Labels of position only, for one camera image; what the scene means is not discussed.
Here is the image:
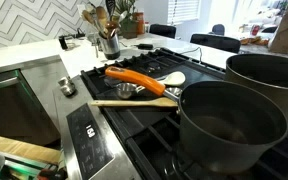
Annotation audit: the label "shiny metal rod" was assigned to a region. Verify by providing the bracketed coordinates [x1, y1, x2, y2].
[114, 77, 167, 100]

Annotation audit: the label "flat wooden spatula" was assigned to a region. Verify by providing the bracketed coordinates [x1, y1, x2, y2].
[89, 97, 179, 109]

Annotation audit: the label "black gas stove range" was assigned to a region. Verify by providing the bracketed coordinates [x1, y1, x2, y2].
[0, 47, 288, 180]

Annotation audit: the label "black power adapter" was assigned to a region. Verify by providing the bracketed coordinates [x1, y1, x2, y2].
[137, 43, 154, 51]

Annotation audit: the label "black chair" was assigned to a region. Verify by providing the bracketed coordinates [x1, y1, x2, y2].
[189, 33, 242, 54]
[149, 23, 177, 39]

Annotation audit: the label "green potted plant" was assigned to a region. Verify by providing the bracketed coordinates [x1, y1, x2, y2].
[113, 0, 140, 40]

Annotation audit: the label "orange bottle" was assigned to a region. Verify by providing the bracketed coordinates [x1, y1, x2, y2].
[133, 11, 146, 36]

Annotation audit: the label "salt shaker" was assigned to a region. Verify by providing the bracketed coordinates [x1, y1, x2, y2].
[61, 83, 77, 98]

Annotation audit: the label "silver stove knob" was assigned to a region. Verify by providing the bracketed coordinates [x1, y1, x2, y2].
[57, 76, 72, 88]

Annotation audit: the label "black charging device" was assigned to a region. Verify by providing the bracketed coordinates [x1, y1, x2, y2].
[74, 28, 87, 39]

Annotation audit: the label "light wooden spoon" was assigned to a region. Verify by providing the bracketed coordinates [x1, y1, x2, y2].
[95, 5, 109, 34]
[81, 9, 100, 34]

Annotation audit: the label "white window blinds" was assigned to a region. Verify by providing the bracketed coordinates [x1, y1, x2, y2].
[167, 0, 202, 25]

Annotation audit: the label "black slotted spoon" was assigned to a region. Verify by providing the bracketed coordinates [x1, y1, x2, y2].
[104, 0, 117, 21]

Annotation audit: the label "glass coffee carafe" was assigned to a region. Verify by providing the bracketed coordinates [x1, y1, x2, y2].
[57, 34, 76, 52]

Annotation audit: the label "blue chair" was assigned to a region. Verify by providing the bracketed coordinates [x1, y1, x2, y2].
[211, 23, 226, 36]

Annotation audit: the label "large dark pot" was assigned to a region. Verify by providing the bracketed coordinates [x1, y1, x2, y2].
[225, 53, 288, 122]

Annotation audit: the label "wooden board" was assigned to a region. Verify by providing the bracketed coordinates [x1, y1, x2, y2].
[0, 132, 62, 166]

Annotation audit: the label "thin black adapter cable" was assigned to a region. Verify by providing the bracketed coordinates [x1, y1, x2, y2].
[152, 45, 204, 64]

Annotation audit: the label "dark pot with orange handle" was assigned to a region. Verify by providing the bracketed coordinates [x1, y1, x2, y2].
[104, 65, 288, 175]

